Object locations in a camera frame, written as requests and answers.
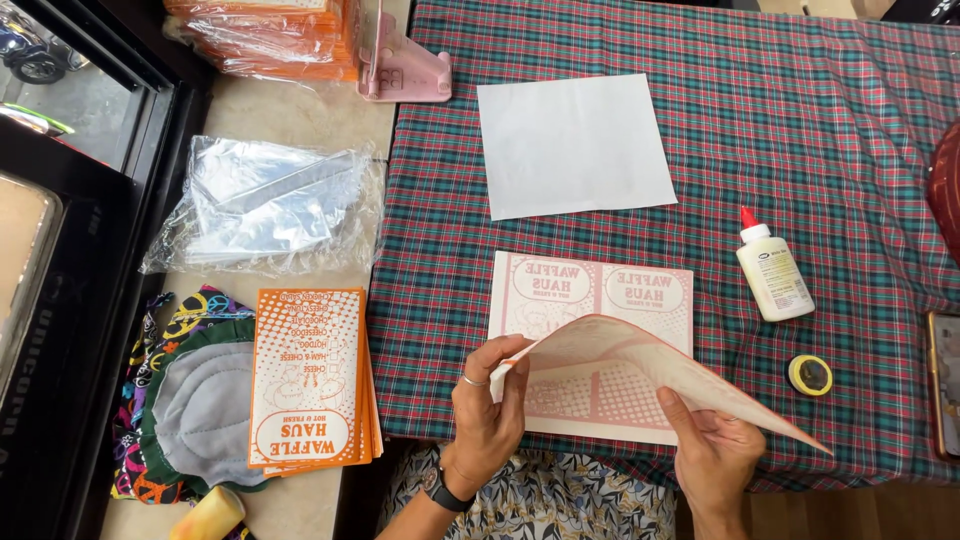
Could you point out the person's right hand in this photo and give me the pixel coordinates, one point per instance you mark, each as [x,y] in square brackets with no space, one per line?
[716,457]

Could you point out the black window frame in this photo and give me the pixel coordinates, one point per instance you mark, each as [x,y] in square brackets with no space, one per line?
[82,225]

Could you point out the person's left hand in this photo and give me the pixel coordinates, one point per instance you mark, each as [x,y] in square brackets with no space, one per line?
[484,420]

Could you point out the colourful quilted pot holder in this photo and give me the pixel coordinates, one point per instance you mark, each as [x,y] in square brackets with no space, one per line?
[187,405]

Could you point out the white glue bottle red cap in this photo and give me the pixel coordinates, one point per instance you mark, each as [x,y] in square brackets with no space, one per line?
[772,274]

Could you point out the wrapped stack of orange bags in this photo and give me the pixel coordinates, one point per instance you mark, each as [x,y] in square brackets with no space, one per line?
[270,37]

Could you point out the stack of printed paper sheets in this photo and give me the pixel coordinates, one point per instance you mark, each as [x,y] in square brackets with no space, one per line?
[585,300]

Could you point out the red round container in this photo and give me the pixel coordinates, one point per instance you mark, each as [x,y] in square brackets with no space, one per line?
[946,191]

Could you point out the smartphone with gold case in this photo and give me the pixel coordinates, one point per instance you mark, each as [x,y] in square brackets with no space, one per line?
[945,382]

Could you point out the floral dress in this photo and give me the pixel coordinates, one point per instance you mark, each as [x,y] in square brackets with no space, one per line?
[540,495]

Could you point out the plaid tablecloth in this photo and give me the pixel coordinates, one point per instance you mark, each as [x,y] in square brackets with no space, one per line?
[750,150]

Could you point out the stack of orange paper bags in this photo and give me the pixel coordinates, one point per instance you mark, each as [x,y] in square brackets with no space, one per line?
[307,375]

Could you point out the blank white paper sheet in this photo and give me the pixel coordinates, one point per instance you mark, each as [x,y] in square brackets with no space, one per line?
[574,146]

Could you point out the black wristwatch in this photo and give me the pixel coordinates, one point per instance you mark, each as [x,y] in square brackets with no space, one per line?
[444,491]

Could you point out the printed paper sheet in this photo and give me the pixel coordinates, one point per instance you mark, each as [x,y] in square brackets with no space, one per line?
[660,375]

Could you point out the clear plastic bag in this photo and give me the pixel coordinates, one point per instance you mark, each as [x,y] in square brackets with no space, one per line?
[270,206]

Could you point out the yellow tape roll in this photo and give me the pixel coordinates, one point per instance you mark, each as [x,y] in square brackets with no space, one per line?
[810,375]

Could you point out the yellow plastic object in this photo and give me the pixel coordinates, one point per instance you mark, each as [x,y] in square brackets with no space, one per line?
[210,516]

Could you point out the pink plastic stand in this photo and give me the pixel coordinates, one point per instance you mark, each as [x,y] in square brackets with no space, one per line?
[401,71]

